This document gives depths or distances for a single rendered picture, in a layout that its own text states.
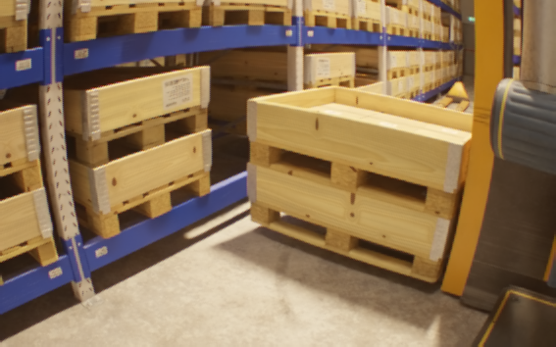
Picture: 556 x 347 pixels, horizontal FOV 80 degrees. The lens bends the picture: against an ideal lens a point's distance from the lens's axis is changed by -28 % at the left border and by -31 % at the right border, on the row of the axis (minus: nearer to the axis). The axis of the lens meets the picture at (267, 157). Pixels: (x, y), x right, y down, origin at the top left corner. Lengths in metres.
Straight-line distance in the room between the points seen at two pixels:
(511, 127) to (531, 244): 0.96
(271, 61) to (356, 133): 1.49
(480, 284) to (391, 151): 0.79
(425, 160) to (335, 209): 0.57
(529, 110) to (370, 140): 1.17
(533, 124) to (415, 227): 1.16
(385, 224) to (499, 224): 0.61
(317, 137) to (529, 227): 1.18
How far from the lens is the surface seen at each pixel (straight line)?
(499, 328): 1.39
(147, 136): 2.05
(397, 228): 2.00
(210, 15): 2.32
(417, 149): 1.85
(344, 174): 2.07
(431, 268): 2.00
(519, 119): 0.93
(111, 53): 1.86
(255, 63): 3.42
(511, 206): 1.78
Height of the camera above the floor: 1.18
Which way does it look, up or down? 17 degrees down
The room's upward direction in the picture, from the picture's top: straight up
